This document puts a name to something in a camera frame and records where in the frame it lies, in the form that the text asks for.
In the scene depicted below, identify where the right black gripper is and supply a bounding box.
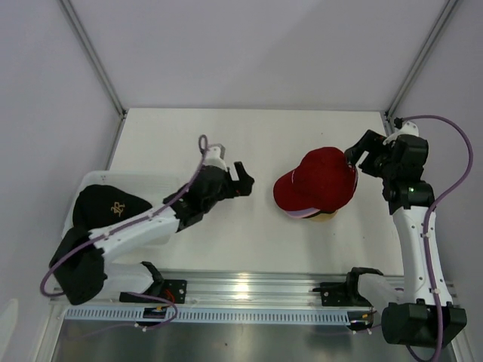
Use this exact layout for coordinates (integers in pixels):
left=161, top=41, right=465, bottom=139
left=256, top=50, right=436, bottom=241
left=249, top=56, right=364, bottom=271
left=343, top=130, right=398, bottom=180

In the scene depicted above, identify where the red baseball cap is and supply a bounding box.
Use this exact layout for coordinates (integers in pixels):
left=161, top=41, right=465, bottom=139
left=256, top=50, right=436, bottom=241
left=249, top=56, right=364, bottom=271
left=273, top=147, right=358, bottom=215

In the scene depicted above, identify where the lavender baseball cap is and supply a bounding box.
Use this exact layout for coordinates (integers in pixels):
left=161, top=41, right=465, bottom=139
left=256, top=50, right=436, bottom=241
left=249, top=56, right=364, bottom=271
left=285, top=207, right=321, bottom=219

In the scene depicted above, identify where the black baseball cap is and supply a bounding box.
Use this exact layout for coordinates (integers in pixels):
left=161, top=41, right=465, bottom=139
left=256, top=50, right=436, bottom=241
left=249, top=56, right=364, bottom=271
left=72, top=185, right=152, bottom=230

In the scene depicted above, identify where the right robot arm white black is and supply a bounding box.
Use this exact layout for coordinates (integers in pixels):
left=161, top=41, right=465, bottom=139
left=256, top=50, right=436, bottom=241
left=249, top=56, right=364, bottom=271
left=343, top=130, right=467, bottom=349

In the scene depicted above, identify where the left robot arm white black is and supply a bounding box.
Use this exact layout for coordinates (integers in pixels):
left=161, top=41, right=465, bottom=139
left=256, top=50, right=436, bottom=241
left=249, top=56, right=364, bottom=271
left=46, top=161, right=255, bottom=305

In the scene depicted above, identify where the wooden hat stand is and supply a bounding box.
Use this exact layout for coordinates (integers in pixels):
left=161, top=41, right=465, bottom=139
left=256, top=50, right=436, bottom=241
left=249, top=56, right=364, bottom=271
left=306, top=211, right=337, bottom=222

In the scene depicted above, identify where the white plastic basket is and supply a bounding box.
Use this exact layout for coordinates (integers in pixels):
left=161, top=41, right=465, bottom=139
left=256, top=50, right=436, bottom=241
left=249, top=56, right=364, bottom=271
left=62, top=170, right=180, bottom=247

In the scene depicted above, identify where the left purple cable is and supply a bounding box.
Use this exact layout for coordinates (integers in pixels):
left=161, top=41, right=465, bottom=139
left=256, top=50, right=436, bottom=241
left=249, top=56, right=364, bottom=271
left=39, top=134, right=223, bottom=335

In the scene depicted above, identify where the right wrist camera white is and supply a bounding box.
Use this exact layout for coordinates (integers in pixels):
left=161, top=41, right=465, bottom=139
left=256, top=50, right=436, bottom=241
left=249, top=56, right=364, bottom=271
left=383, top=121, right=419, bottom=146

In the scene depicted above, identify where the right aluminium frame post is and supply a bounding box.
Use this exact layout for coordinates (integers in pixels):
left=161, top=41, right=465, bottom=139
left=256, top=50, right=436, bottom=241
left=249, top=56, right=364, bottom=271
left=385, top=0, right=463, bottom=120

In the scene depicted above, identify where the aluminium frame post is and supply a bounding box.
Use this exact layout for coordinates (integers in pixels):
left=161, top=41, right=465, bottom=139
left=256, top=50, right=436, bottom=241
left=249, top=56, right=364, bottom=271
left=57, top=0, right=126, bottom=117
left=385, top=0, right=463, bottom=120

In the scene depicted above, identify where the aluminium mounting rail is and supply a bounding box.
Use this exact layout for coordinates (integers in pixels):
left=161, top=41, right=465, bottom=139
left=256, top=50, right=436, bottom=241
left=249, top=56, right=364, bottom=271
left=49, top=267, right=461, bottom=314

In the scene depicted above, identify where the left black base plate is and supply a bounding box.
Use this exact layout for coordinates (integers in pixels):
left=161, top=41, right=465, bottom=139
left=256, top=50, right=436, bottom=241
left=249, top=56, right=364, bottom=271
left=119, top=279, right=188, bottom=304

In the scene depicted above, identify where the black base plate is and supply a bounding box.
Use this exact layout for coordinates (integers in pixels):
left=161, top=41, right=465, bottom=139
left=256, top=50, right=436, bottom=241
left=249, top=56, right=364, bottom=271
left=119, top=279, right=188, bottom=304
left=312, top=282, right=354, bottom=307

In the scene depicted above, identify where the white slotted cable duct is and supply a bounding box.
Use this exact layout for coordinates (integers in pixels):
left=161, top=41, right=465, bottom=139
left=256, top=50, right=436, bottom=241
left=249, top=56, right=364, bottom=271
left=65, top=307, right=350, bottom=326

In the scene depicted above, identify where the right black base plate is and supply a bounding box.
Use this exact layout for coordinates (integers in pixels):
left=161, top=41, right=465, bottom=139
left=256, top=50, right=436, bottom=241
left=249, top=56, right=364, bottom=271
left=312, top=282, right=354, bottom=307

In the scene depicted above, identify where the left aluminium frame post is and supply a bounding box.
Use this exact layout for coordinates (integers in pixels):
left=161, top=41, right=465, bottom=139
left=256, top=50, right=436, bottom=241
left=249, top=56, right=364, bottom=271
left=57, top=0, right=126, bottom=117

